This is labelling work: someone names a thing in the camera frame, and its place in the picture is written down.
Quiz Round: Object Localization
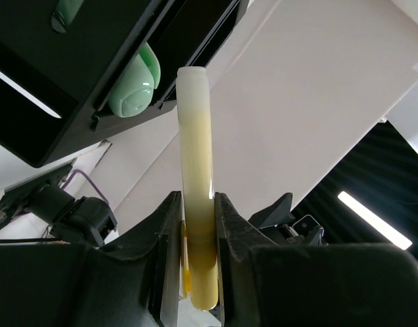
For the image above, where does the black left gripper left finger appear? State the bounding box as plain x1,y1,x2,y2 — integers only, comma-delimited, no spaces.
0,191,182,326

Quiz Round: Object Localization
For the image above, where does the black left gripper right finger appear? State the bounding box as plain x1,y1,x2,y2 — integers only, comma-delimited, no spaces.
215,193,418,326

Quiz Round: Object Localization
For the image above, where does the yellow highlighter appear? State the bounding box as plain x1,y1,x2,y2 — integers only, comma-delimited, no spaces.
176,67,219,311

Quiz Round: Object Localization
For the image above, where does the green highlighter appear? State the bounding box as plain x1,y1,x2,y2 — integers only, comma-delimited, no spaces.
108,43,161,118

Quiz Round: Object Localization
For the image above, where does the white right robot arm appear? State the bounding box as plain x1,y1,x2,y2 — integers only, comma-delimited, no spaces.
0,163,118,247

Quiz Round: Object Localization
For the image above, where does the black slotted organizer box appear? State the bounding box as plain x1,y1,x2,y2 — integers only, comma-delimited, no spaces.
0,1,248,168

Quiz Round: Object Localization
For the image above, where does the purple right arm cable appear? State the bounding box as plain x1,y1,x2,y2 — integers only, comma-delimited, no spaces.
61,169,110,205

